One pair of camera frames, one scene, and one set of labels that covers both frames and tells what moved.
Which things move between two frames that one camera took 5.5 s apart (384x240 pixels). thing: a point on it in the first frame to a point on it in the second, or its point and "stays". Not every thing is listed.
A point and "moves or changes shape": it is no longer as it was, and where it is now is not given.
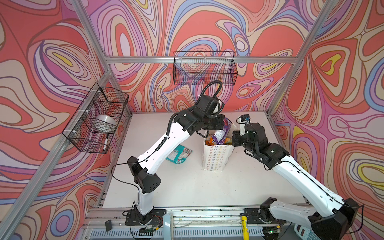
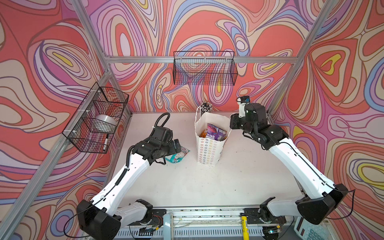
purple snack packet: (220, 136) moves or changes shape
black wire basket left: (93, 127) stays
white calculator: (305, 233) stays
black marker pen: (106, 142) stays
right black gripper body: (238, 140) to (237, 123)
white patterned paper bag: (216, 157) moves or changes shape
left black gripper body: (213, 123) to (169, 149)
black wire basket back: (204, 68) stays
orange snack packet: (227, 141) moves or changes shape
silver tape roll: (104, 123) stays
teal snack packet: (179, 155) stays
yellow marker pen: (245, 230) stays
